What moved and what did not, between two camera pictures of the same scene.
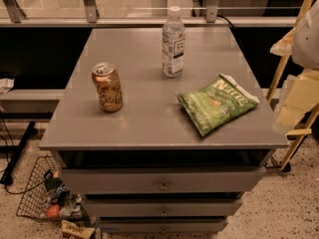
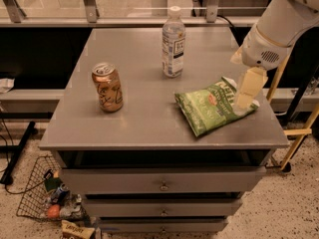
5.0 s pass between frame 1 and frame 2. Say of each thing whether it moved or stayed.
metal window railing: stayed
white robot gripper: moved
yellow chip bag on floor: stayed
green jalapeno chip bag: stayed
